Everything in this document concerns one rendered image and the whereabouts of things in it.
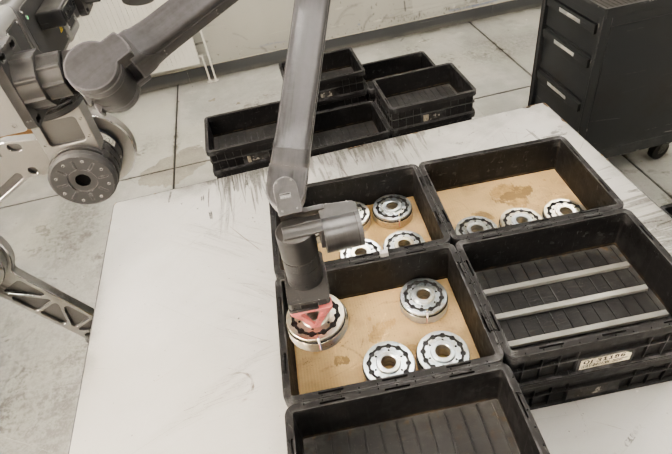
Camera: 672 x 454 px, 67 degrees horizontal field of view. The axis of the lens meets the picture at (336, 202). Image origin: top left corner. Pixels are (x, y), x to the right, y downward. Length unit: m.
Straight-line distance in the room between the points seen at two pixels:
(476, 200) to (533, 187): 0.16
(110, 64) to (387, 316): 0.73
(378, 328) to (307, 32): 0.63
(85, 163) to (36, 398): 1.43
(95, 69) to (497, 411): 0.88
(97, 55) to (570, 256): 1.05
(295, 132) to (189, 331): 0.78
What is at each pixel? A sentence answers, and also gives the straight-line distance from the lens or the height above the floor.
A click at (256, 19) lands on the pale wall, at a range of 4.09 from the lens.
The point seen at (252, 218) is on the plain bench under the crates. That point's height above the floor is 0.70.
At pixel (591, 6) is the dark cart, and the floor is 0.88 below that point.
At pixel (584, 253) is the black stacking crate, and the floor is 0.83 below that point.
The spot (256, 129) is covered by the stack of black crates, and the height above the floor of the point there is 0.49.
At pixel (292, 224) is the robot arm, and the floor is 1.26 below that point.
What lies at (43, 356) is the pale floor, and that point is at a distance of 2.60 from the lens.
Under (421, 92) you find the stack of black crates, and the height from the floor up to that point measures 0.49.
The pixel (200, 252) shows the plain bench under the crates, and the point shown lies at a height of 0.70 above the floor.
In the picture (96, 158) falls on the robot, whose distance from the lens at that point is 1.22.
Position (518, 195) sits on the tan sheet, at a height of 0.83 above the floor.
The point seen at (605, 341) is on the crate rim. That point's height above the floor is 0.92.
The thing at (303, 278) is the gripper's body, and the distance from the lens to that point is 0.78.
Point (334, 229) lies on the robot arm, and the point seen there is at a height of 1.25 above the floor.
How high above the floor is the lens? 1.76
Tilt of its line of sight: 41 degrees down
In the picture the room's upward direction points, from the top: 10 degrees counter-clockwise
